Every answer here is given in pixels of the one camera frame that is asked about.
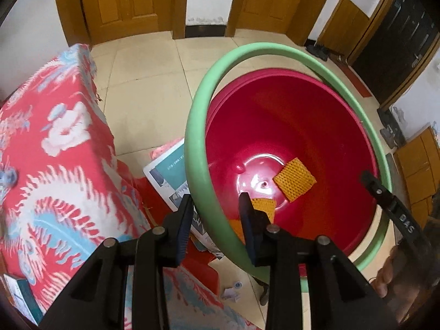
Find red door mat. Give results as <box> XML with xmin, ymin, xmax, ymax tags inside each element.
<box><xmin>339</xmin><ymin>58</ymin><xmax>372</xmax><ymax>98</ymax></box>

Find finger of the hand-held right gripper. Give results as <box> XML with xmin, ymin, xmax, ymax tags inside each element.
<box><xmin>360</xmin><ymin>170</ymin><xmax>426</xmax><ymax>245</ymax></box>

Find small white packet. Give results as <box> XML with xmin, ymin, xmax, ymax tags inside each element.
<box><xmin>222</xmin><ymin>281</ymin><xmax>242</xmax><ymax>301</ymax></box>

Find orange foam net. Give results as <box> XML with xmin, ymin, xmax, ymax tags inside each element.
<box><xmin>273</xmin><ymin>157</ymin><xmax>317</xmax><ymax>203</ymax></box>
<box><xmin>230</xmin><ymin>197</ymin><xmax>277</xmax><ymax>244</ymax></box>

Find person's right hand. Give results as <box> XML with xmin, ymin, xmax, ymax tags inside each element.
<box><xmin>375</xmin><ymin>246</ymin><xmax>411</xmax><ymax>299</ymax></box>

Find teal cardboard box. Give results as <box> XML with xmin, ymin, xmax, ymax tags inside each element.
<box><xmin>3</xmin><ymin>274</ymin><xmax>43</xmax><ymax>325</ymax></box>

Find wooden storage cabinet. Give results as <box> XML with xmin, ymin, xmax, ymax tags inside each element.
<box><xmin>394</xmin><ymin>127</ymin><xmax>440</xmax><ymax>219</ymax></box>

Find low wooden wall cabinet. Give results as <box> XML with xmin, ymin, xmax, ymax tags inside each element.
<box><xmin>320</xmin><ymin>0</ymin><xmax>372</xmax><ymax>56</ymax></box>

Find green plastic basin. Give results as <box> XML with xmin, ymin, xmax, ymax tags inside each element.
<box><xmin>184</xmin><ymin>42</ymin><xmax>392</xmax><ymax>291</ymax></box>

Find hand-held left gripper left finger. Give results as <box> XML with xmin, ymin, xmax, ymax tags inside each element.
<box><xmin>38</xmin><ymin>194</ymin><xmax>195</xmax><ymax>330</ymax></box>

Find red plastic basin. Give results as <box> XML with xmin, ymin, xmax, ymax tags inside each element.
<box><xmin>204</xmin><ymin>69</ymin><xmax>380</xmax><ymax>277</ymax></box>

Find black entrance door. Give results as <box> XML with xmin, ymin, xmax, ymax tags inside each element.
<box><xmin>351</xmin><ymin>0</ymin><xmax>440</xmax><ymax>104</ymax></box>

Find pair of dark shoes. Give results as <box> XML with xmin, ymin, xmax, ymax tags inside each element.
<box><xmin>305</xmin><ymin>43</ymin><xmax>331</xmax><ymax>62</ymax></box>

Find dark grey junk pile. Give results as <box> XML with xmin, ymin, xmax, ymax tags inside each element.
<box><xmin>377</xmin><ymin>105</ymin><xmax>408</xmax><ymax>148</ymax></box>

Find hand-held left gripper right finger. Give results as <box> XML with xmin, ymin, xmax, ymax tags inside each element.
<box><xmin>239</xmin><ymin>192</ymin><xmax>399</xmax><ymax>330</ymax></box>

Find red printed blanket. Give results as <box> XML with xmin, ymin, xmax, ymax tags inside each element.
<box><xmin>0</xmin><ymin>43</ymin><xmax>257</xmax><ymax>330</ymax></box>

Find printed paper box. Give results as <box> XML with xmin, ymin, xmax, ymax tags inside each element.
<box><xmin>142</xmin><ymin>137</ymin><xmax>226</xmax><ymax>260</ymax></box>

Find wooden panel door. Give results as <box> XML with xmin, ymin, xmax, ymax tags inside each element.
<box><xmin>237</xmin><ymin>0</ymin><xmax>310</xmax><ymax>38</ymax></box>
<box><xmin>79</xmin><ymin>0</ymin><xmax>160</xmax><ymax>45</ymax></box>

